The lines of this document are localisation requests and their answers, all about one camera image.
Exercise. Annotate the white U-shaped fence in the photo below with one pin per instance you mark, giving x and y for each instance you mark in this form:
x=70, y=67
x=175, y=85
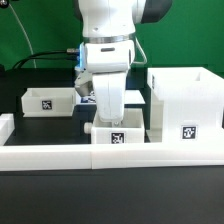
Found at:
x=105, y=156

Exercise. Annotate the white fiducial marker sheet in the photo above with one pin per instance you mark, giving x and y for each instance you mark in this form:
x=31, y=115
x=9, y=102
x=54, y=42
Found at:
x=131, y=97

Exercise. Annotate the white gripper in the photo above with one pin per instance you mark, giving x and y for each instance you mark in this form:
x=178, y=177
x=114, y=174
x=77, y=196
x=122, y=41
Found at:
x=109, y=90

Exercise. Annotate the white front drawer box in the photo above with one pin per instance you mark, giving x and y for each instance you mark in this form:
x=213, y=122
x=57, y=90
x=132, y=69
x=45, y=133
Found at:
x=130, y=130

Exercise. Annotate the white drawer box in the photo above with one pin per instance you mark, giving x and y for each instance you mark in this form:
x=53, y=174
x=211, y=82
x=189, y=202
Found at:
x=48, y=102
x=130, y=130

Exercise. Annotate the white drawer cabinet frame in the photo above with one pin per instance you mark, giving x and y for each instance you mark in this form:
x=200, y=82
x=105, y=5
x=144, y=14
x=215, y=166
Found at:
x=187, y=105

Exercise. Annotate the white rear drawer box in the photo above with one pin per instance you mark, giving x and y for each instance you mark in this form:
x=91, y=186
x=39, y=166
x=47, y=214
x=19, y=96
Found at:
x=48, y=102

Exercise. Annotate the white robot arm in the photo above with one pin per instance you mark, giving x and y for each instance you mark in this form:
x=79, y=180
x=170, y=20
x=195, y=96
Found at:
x=111, y=21

